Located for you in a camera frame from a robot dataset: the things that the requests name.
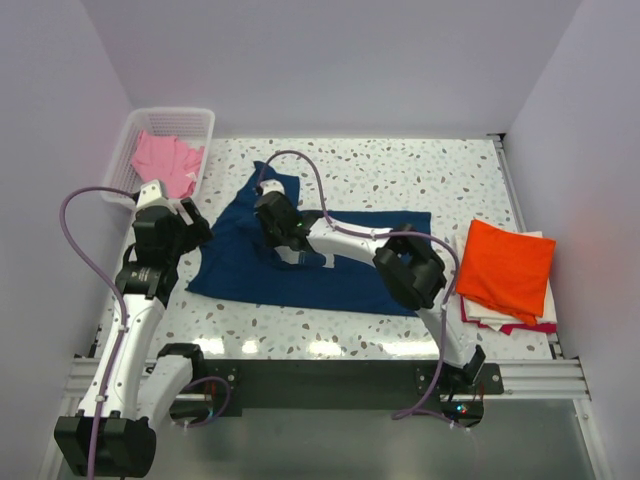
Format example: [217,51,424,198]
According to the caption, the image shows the navy blue printed t-shirt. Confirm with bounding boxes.
[187,161,414,316]

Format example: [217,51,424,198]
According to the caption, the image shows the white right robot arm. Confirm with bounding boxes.
[255,187,486,393]

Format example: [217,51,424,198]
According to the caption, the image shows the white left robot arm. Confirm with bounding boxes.
[54,193,213,479]

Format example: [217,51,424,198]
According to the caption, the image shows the pink t-shirt in basket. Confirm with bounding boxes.
[131,131,204,199]

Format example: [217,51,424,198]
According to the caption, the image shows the white plastic basket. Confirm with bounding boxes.
[104,107,215,200]

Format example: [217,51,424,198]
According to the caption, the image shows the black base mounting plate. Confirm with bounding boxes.
[167,358,505,430]

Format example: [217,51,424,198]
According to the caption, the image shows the orange folded t-shirt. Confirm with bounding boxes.
[453,218,557,326]

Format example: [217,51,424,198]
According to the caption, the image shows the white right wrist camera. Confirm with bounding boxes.
[258,179,286,196]

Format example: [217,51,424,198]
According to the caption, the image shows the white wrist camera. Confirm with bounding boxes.
[134,180,192,225]
[258,179,286,196]

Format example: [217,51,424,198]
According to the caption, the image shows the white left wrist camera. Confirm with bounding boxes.
[134,180,192,225]

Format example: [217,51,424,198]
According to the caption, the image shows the aluminium frame rail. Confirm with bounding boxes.
[491,134,591,401]

